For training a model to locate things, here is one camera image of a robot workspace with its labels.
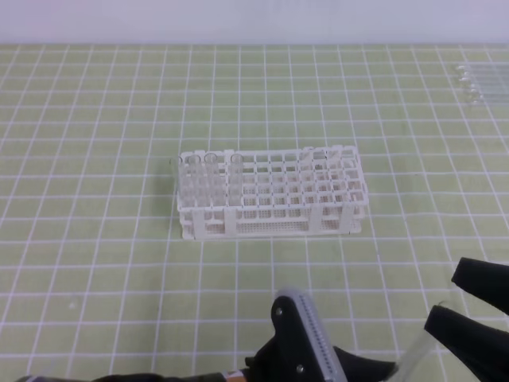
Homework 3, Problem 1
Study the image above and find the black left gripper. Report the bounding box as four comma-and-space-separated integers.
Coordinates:
244, 294, 398, 381

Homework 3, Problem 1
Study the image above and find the white plastic test tube rack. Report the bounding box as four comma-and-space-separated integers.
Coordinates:
169, 145, 369, 240

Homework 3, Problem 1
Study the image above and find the clear glass test tube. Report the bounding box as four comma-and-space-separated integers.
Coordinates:
388, 322, 440, 381

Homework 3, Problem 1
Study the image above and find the glass test tube on cloth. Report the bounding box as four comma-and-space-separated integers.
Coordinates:
455, 64, 508, 76
467, 94, 509, 106
464, 88, 508, 99
459, 78, 508, 89
459, 72, 508, 82

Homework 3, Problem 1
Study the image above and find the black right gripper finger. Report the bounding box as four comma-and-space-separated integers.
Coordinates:
425, 306, 508, 382
452, 257, 509, 315

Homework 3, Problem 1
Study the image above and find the green grid tablecloth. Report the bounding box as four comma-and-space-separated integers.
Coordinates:
1, 45, 508, 381

